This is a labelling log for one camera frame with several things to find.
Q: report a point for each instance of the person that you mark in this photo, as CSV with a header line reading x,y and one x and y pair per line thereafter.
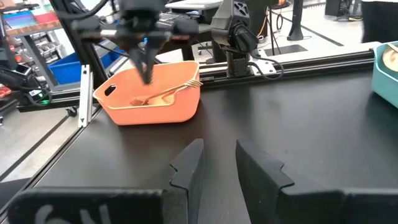
x,y
379,21

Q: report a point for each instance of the teal plastic bin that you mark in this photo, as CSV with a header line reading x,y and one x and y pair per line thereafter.
x,y
382,87

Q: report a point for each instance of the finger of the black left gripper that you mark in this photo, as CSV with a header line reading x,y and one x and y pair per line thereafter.
x,y
150,59
139,60

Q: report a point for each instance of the gold fork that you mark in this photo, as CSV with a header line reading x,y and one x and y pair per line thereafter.
x,y
136,102
194,83

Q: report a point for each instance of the blue storage bin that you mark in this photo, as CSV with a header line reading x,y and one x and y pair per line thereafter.
x,y
65,71

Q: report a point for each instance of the black caster wheel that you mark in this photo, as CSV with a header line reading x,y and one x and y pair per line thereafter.
x,y
71,111

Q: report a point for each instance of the wooden top shelf bench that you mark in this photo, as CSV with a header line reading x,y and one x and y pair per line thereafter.
x,y
31,29

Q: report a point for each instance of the black floor plate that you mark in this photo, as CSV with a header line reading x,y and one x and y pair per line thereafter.
x,y
286,49

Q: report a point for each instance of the black aluminium table frame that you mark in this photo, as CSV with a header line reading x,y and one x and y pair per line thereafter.
x,y
311,62

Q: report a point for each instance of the black stand pole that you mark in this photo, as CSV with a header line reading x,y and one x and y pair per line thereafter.
x,y
296,18

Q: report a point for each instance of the white desk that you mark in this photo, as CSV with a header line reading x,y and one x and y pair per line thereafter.
x,y
192,3

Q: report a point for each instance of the black device green light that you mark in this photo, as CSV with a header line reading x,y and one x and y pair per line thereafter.
x,y
18,84

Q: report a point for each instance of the orange plastic bin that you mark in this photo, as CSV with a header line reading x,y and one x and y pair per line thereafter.
x,y
149,115

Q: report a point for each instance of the silver frame bracket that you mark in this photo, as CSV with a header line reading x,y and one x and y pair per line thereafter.
x,y
85,93

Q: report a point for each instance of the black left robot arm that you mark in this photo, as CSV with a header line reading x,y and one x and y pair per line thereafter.
x,y
242,40

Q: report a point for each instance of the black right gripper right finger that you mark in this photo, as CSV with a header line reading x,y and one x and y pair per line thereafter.
x,y
261,193

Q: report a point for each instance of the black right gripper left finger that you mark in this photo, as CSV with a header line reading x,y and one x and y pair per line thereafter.
x,y
189,193

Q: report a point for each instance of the gold spoon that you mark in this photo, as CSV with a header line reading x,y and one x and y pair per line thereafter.
x,y
390,60

